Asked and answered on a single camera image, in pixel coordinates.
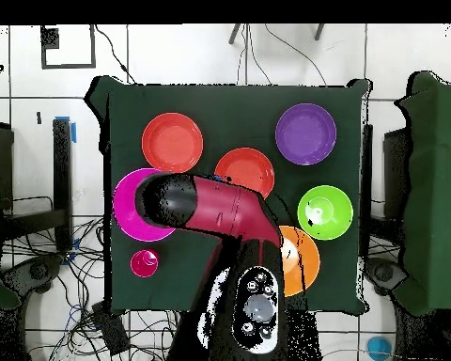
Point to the red plastic bowl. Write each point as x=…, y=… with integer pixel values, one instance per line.
x=172, y=143
x=248, y=165

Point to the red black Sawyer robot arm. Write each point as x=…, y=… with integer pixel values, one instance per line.
x=218, y=207

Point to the dark green tablecloth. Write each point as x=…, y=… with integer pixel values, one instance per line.
x=229, y=113

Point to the pink plastic bowl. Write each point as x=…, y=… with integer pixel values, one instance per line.
x=124, y=210

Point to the purple plastic bowl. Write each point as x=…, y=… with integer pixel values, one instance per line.
x=305, y=134

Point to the orange plastic bowl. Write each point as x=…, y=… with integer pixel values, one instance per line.
x=308, y=263

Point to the red plastic cup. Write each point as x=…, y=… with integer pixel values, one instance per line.
x=141, y=265

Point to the green plastic bowl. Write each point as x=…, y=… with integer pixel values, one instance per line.
x=330, y=222

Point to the grey tripod leg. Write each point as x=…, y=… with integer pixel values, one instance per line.
x=319, y=32
x=234, y=34

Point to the blue tape strip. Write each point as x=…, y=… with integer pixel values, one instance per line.
x=73, y=132

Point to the black metal stand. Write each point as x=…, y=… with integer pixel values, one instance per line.
x=62, y=169
x=394, y=169

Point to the black power strip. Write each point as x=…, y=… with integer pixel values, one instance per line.
x=111, y=331

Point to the blue round object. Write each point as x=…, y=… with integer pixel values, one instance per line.
x=379, y=348

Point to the black square floor frame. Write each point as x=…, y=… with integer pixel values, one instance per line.
x=67, y=66

